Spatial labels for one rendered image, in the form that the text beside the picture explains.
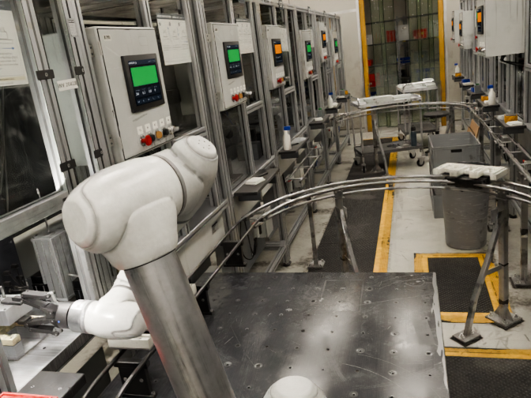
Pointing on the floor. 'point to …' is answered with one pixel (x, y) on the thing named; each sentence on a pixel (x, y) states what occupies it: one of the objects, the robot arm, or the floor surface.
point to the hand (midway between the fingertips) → (15, 309)
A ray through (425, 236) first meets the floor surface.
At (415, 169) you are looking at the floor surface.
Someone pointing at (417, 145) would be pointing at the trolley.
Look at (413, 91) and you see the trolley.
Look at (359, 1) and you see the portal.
